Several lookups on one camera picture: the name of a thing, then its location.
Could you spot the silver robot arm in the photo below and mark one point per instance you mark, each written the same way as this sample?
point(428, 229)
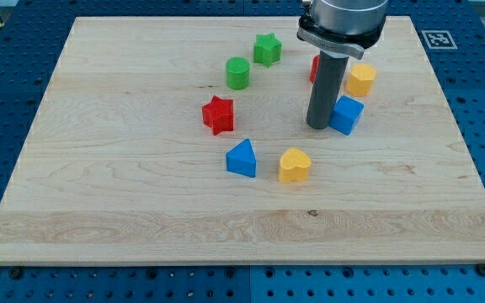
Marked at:
point(342, 28)

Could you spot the yellow heart block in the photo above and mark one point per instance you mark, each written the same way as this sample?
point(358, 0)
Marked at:
point(295, 166)

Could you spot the blue triangle block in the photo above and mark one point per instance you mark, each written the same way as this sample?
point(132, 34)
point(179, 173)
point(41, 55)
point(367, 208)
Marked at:
point(242, 160)

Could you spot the red star block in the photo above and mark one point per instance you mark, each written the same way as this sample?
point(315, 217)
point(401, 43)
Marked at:
point(218, 114)

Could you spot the wooden board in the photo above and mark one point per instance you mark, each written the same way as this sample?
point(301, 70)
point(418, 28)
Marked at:
point(183, 141)

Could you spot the green cylinder block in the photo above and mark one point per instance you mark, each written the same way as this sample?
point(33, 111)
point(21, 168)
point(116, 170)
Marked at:
point(237, 71)

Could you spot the green star block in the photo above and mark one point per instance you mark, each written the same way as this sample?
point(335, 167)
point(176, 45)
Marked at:
point(267, 49)

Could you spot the red block behind tool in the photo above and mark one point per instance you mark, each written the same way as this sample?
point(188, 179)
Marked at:
point(314, 67)

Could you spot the blue cube block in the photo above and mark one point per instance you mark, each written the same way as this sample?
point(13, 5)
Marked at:
point(346, 114)

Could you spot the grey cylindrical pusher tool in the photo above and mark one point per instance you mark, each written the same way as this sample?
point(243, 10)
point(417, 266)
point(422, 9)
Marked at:
point(330, 74)

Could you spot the yellow hexagon block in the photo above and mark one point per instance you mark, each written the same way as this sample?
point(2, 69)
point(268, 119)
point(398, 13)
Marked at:
point(360, 80)

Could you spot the white fiducial marker tag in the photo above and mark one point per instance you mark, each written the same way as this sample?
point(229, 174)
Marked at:
point(439, 39)

